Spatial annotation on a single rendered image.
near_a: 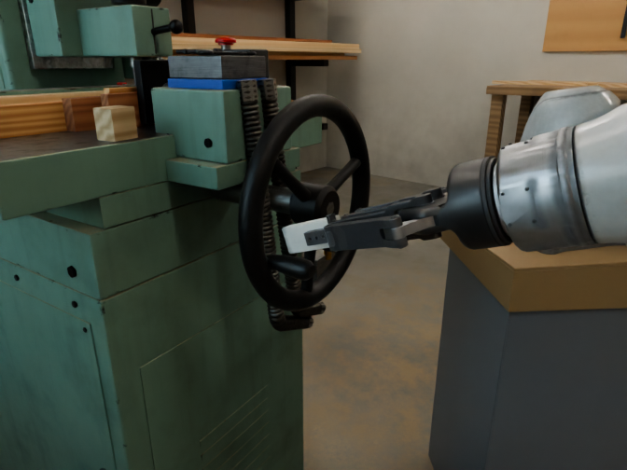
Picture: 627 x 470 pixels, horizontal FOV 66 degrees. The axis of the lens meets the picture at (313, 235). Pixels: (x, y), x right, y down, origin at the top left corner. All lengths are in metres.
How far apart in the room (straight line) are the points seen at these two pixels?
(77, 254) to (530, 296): 0.68
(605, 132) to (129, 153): 0.51
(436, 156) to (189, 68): 3.60
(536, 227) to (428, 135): 3.81
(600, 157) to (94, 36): 0.73
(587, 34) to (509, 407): 3.04
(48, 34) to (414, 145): 3.60
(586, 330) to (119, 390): 0.76
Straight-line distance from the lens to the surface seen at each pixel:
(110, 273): 0.66
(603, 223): 0.38
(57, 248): 0.71
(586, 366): 1.01
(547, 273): 0.87
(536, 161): 0.38
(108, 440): 0.81
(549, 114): 0.94
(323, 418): 1.52
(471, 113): 4.01
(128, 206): 0.65
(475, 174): 0.40
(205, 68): 0.65
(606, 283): 0.93
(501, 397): 0.98
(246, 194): 0.53
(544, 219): 0.38
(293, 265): 0.54
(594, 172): 0.37
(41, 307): 0.81
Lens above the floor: 0.99
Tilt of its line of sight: 20 degrees down
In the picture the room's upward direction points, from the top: straight up
